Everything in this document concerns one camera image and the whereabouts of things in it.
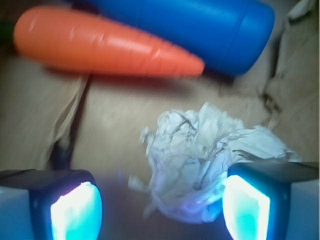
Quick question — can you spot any blue plastic toy bottle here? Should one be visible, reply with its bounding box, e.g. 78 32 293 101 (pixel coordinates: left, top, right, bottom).
77 0 275 76

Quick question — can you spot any crumpled white paper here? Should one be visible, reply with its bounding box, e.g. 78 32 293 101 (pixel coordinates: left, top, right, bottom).
128 103 301 224

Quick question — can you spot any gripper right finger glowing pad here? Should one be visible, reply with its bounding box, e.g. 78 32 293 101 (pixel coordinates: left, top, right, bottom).
222 162 320 240

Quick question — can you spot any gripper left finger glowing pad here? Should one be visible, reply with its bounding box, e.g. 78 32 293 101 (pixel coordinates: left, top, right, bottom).
0 169 103 240

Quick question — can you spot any orange toy carrot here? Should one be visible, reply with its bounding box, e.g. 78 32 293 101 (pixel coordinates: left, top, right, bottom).
13 6 205 77

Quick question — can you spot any brown paper bag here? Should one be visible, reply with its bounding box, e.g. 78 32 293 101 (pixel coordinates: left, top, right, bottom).
0 0 320 240

